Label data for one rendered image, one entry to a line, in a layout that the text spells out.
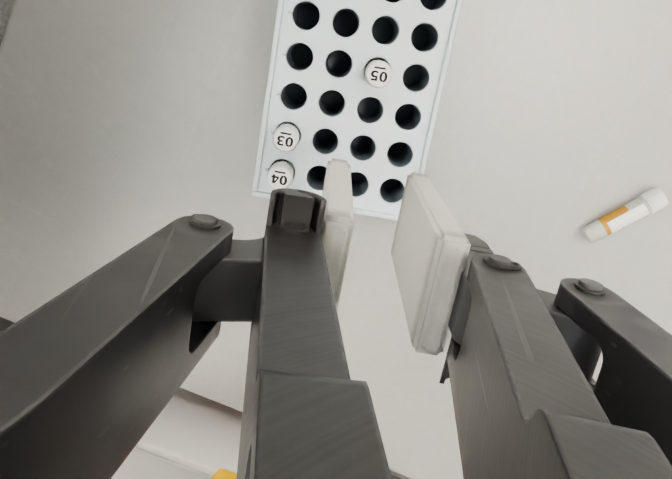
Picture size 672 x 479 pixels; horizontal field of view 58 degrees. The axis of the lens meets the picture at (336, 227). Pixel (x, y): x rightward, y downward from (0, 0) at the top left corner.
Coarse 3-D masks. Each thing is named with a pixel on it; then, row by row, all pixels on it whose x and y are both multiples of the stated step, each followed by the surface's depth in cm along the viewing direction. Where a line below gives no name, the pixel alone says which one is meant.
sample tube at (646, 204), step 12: (648, 192) 34; (660, 192) 33; (636, 204) 34; (648, 204) 33; (660, 204) 33; (612, 216) 34; (624, 216) 34; (636, 216) 34; (588, 228) 34; (600, 228) 34; (612, 228) 34; (588, 240) 35
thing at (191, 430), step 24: (168, 408) 40; (192, 408) 41; (216, 408) 42; (168, 432) 38; (192, 432) 39; (216, 432) 40; (240, 432) 41; (168, 456) 36; (192, 456) 37; (216, 456) 38
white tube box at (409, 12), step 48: (288, 0) 28; (336, 0) 28; (384, 0) 28; (432, 0) 31; (288, 48) 29; (336, 48) 29; (384, 48) 29; (432, 48) 29; (288, 96) 33; (336, 96) 33; (384, 96) 30; (432, 96) 30; (336, 144) 31; (384, 144) 30; (384, 192) 33
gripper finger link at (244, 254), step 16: (240, 240) 13; (256, 240) 14; (240, 256) 12; (256, 256) 13; (224, 272) 12; (240, 272) 12; (256, 272) 12; (208, 288) 12; (224, 288) 12; (240, 288) 12; (256, 288) 13; (208, 304) 12; (224, 304) 12; (240, 304) 13; (192, 320) 12; (208, 320) 12; (224, 320) 13; (240, 320) 13
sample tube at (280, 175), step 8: (280, 160) 31; (272, 168) 29; (280, 168) 29; (288, 168) 30; (272, 176) 29; (280, 176) 29; (288, 176) 29; (272, 184) 30; (280, 184) 29; (288, 184) 30
